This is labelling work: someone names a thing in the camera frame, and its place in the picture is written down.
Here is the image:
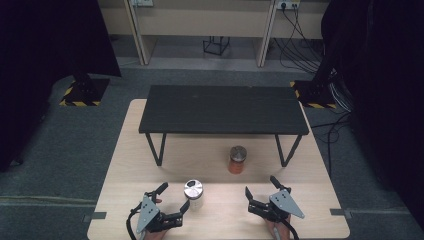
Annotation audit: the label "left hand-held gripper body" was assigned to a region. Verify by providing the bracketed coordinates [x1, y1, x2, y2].
[135, 191, 183, 235]

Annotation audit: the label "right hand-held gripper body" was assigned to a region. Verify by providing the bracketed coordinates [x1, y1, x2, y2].
[247, 188, 306, 223]

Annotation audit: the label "white powder glass jar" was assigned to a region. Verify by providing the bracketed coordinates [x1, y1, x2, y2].
[183, 179, 205, 212]

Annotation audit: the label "red powder glass jar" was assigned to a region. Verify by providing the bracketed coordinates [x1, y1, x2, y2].
[227, 145, 248, 175]

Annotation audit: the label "black metal-legged shelf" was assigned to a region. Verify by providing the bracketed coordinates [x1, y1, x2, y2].
[138, 84, 310, 168]

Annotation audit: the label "person's left hand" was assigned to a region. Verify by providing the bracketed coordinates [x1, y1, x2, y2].
[143, 229, 168, 240]

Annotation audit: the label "person's right hand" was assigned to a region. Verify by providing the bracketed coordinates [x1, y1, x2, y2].
[264, 215, 292, 240]

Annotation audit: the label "grey tape mark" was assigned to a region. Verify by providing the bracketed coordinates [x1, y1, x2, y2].
[82, 211, 108, 224]

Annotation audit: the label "stand base with hazard tape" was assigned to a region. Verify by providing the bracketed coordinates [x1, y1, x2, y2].
[289, 65, 338, 110]
[58, 72, 111, 108]

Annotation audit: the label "dark curtain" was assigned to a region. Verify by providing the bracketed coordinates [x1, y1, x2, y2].
[320, 0, 424, 232]
[0, 0, 122, 173]

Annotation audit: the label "white desk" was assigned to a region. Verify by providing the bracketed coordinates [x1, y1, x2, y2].
[97, 0, 330, 68]

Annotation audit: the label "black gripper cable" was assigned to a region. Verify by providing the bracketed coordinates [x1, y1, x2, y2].
[282, 217, 300, 240]
[125, 206, 144, 240]

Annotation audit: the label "black floor cables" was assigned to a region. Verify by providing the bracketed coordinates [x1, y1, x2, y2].
[309, 81, 354, 176]

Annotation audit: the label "hanging black cable bundle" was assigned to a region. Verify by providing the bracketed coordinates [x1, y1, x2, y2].
[272, 5, 325, 75]

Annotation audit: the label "black wire frame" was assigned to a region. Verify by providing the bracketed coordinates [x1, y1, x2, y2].
[202, 35, 231, 57]

